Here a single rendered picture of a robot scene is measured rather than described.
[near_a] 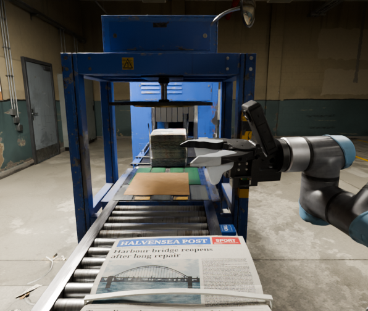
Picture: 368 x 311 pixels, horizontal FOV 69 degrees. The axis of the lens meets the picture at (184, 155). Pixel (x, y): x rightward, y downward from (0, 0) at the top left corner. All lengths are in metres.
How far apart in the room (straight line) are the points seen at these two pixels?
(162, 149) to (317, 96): 8.11
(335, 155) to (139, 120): 3.28
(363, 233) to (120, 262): 0.43
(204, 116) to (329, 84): 6.79
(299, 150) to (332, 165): 0.08
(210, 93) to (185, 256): 3.25
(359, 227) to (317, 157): 0.15
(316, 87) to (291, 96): 0.82
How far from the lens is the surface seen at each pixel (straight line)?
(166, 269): 0.53
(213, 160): 0.48
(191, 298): 0.47
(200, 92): 3.68
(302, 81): 9.63
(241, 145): 0.54
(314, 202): 0.63
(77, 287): 0.92
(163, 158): 2.15
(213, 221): 1.22
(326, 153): 0.61
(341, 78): 10.17
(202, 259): 0.55
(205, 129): 3.71
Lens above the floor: 1.33
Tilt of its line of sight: 12 degrees down
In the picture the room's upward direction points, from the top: straight up
